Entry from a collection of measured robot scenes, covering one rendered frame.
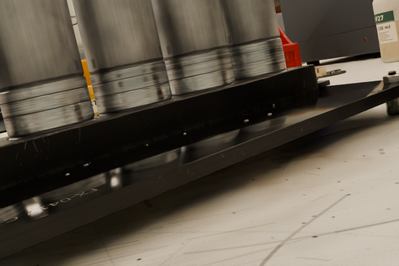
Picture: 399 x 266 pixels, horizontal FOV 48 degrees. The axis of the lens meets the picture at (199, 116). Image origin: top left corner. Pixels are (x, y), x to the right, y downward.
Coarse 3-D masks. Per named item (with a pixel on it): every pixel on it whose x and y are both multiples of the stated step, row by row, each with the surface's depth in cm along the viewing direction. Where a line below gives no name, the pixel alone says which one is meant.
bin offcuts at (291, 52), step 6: (282, 30) 45; (282, 36) 45; (282, 42) 45; (288, 42) 44; (288, 48) 42; (294, 48) 42; (288, 54) 42; (294, 54) 42; (288, 60) 42; (294, 60) 42; (300, 60) 42; (288, 66) 42; (294, 66) 42
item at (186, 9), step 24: (168, 0) 15; (192, 0) 15; (216, 0) 15; (168, 24) 15; (192, 24) 15; (216, 24) 15; (168, 48) 15; (192, 48) 15; (216, 48) 15; (168, 72) 16; (192, 72) 15; (216, 72) 15
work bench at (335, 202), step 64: (320, 64) 54; (384, 64) 35; (384, 128) 13; (192, 192) 11; (256, 192) 10; (320, 192) 9; (384, 192) 8; (64, 256) 8; (128, 256) 8; (192, 256) 7; (256, 256) 7; (320, 256) 6; (384, 256) 6
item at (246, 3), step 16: (224, 0) 17; (240, 0) 16; (256, 0) 16; (272, 0) 17; (224, 16) 17; (240, 16) 16; (256, 16) 16; (272, 16) 17; (240, 32) 17; (256, 32) 16; (272, 32) 17; (240, 48) 17; (256, 48) 17; (272, 48) 17; (240, 64) 17; (256, 64) 17; (272, 64) 17; (240, 80) 17
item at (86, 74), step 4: (84, 60) 47; (84, 64) 47; (84, 68) 47; (84, 72) 47; (88, 72) 47; (84, 76) 47; (88, 76) 47; (88, 80) 47; (88, 84) 47; (88, 88) 35; (92, 88) 35; (92, 92) 35; (92, 96) 36; (92, 100) 35; (92, 104) 35; (96, 108) 36; (96, 112) 36
